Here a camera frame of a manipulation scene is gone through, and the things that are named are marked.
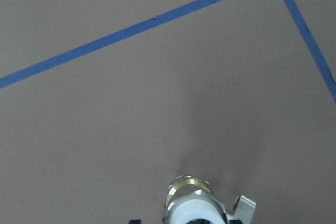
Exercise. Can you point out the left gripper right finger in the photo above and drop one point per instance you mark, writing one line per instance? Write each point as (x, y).
(235, 221)

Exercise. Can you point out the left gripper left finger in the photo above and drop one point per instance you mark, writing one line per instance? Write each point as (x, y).
(135, 221)

